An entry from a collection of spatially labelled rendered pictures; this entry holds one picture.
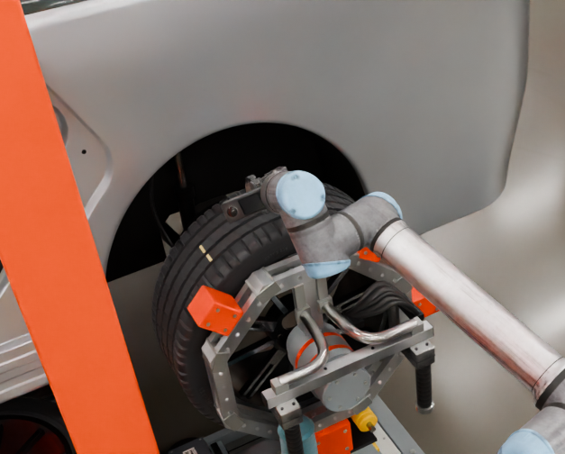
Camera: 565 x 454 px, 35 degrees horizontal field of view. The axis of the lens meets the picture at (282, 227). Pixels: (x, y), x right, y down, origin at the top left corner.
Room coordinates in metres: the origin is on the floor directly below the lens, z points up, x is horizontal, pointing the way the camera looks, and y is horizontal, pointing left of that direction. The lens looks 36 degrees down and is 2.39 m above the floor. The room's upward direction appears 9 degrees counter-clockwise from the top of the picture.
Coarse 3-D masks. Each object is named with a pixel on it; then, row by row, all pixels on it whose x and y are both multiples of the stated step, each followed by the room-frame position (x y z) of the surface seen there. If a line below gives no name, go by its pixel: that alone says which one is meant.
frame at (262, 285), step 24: (288, 264) 1.62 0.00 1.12; (360, 264) 1.63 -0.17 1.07; (384, 264) 1.70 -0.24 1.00; (264, 288) 1.55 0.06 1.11; (288, 288) 1.57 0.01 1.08; (408, 288) 1.67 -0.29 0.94; (216, 336) 1.55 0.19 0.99; (240, 336) 1.52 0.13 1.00; (216, 360) 1.50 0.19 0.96; (384, 360) 1.67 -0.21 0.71; (216, 384) 1.49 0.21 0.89; (384, 384) 1.65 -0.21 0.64; (216, 408) 1.53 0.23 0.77; (240, 408) 1.55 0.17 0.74; (312, 408) 1.62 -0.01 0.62; (360, 408) 1.62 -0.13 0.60; (264, 432) 1.53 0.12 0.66
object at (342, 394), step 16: (288, 336) 1.63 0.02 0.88; (304, 336) 1.59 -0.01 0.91; (336, 336) 1.58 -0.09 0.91; (288, 352) 1.59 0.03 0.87; (304, 352) 1.54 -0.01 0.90; (336, 352) 1.51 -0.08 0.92; (336, 384) 1.44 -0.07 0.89; (352, 384) 1.46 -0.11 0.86; (368, 384) 1.47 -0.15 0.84; (336, 400) 1.44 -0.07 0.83; (352, 400) 1.45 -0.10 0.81
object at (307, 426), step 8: (304, 416) 1.49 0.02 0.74; (304, 424) 1.47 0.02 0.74; (312, 424) 1.46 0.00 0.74; (280, 432) 1.45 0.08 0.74; (304, 432) 1.44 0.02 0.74; (312, 432) 1.44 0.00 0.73; (280, 440) 1.45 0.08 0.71; (304, 440) 1.42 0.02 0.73; (312, 440) 1.44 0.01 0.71; (304, 448) 1.42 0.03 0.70; (312, 448) 1.44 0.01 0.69
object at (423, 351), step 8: (416, 344) 1.47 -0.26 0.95; (424, 344) 1.46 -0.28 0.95; (408, 352) 1.46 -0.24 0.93; (416, 352) 1.44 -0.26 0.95; (424, 352) 1.44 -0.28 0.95; (432, 352) 1.45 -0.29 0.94; (416, 360) 1.43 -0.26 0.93; (424, 360) 1.44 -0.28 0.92; (432, 360) 1.45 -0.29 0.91; (416, 368) 1.43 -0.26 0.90
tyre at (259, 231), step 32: (192, 224) 1.81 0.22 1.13; (224, 224) 1.75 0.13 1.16; (256, 224) 1.71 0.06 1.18; (192, 256) 1.71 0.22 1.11; (224, 256) 1.65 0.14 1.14; (256, 256) 1.63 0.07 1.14; (160, 288) 1.74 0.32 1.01; (192, 288) 1.64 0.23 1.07; (224, 288) 1.60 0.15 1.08; (160, 320) 1.69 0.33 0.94; (192, 320) 1.58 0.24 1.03; (192, 352) 1.56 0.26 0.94; (192, 384) 1.56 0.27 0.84
